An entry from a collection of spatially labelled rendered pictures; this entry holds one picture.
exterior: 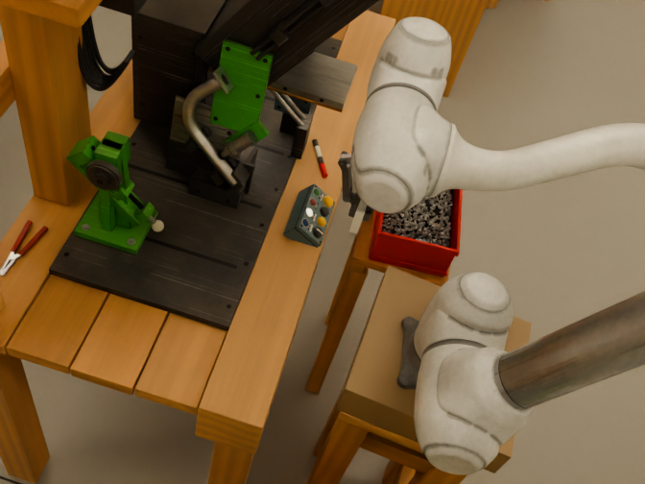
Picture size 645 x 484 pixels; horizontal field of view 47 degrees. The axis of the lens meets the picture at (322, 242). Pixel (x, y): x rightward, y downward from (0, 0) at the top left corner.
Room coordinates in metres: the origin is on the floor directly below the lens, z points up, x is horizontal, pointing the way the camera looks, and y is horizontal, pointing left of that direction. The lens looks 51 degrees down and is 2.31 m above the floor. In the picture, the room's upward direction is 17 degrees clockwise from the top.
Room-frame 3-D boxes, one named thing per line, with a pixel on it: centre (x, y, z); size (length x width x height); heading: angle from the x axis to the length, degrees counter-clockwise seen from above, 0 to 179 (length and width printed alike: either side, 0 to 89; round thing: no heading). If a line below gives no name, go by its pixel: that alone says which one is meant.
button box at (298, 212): (1.18, 0.05, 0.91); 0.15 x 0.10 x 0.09; 179
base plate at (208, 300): (1.37, 0.34, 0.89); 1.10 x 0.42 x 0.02; 179
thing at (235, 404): (1.37, 0.06, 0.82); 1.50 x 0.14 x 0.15; 179
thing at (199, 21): (1.48, 0.48, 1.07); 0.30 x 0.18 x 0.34; 179
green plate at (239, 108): (1.30, 0.28, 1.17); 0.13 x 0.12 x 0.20; 179
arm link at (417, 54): (0.86, -0.05, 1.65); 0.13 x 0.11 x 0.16; 1
